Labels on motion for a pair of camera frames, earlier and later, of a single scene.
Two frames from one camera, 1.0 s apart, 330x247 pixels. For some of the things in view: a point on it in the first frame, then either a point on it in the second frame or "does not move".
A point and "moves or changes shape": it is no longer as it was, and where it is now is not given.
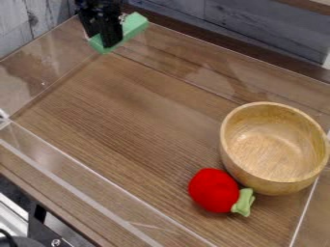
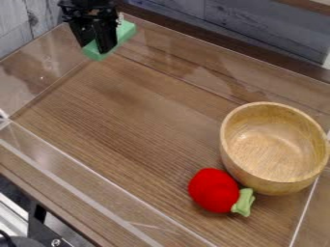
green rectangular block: (134, 24) moves or changes shape
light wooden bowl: (274, 147) does not move
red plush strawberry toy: (215, 192) does not move
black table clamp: (37, 231) does not move
